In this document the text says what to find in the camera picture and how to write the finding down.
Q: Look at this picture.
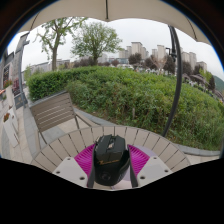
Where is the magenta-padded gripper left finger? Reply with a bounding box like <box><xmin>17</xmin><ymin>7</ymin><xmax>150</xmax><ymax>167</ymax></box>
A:
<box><xmin>52</xmin><ymin>143</ymin><xmax>98</xmax><ymax>189</ymax></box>

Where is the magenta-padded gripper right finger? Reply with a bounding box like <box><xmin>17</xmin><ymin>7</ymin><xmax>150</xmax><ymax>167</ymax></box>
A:
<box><xmin>127</xmin><ymin>143</ymin><xmax>174</xmax><ymax>189</ymax></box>

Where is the black computer mouse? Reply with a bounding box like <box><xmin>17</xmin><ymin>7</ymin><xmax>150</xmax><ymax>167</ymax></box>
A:
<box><xmin>92</xmin><ymin>134</ymin><xmax>132</xmax><ymax>187</ymax></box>

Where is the lavender mouse pad with wrist rest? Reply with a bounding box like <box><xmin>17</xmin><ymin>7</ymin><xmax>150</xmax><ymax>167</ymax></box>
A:
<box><xmin>109</xmin><ymin>145</ymin><xmax>158</xmax><ymax>191</ymax></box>

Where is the grey slatted chair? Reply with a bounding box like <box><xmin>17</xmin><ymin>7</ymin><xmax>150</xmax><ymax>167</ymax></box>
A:
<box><xmin>29</xmin><ymin>91</ymin><xmax>99</xmax><ymax>144</ymax></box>

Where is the white planter box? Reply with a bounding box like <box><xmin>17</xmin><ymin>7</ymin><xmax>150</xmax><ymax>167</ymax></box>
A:
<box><xmin>2</xmin><ymin>111</ymin><xmax>20</xmax><ymax>148</ymax></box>

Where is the black curved umbrella pole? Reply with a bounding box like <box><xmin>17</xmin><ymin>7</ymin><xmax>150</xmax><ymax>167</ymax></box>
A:
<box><xmin>162</xmin><ymin>25</ymin><xmax>184</xmax><ymax>138</ymax></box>

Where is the group of apartment buildings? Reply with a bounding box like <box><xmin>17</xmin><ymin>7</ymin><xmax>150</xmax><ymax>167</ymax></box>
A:
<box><xmin>118</xmin><ymin>41</ymin><xmax>209</xmax><ymax>73</ymax></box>

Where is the thin leaning tree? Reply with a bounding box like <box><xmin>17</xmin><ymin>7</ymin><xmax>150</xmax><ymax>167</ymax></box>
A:
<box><xmin>34</xmin><ymin>16</ymin><xmax>88</xmax><ymax>72</ymax></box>

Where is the round leafy tree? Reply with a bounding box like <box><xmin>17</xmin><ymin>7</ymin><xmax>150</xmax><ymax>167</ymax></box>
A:
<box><xmin>70</xmin><ymin>21</ymin><xmax>124</xmax><ymax>66</ymax></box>

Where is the beige umbrella canopy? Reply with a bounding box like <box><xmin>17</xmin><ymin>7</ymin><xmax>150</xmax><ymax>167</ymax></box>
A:
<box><xmin>18</xmin><ymin>0</ymin><xmax>211</xmax><ymax>46</ymax></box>

